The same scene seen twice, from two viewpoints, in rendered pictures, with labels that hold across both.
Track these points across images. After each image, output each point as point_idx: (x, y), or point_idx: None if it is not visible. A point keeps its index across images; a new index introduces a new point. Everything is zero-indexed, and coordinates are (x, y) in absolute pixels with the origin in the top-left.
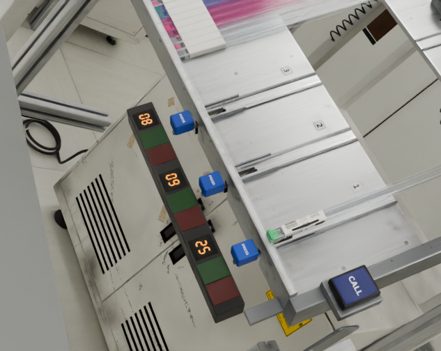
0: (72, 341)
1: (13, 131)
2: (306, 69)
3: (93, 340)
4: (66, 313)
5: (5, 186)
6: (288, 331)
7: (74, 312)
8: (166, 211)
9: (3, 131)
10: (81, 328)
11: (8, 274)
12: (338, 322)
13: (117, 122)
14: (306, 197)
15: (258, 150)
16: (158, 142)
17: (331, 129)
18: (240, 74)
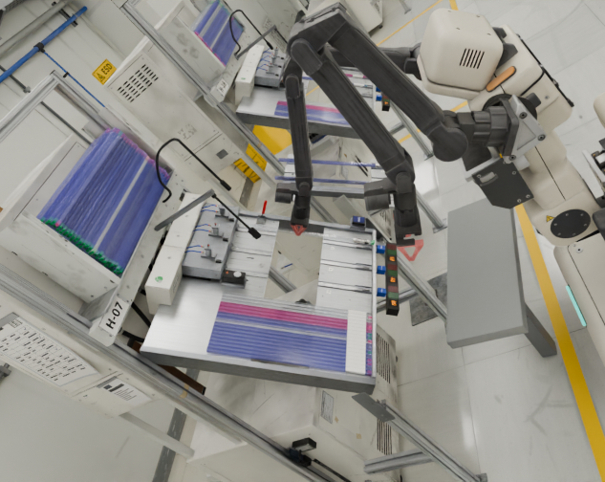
0: (412, 400)
1: (451, 287)
2: (320, 288)
3: (400, 403)
4: (411, 415)
5: (458, 264)
6: None
7: (406, 416)
8: None
9: (455, 285)
10: (404, 407)
11: (462, 238)
12: None
13: (360, 456)
14: (351, 252)
15: (358, 272)
16: (392, 293)
17: (327, 266)
18: (348, 298)
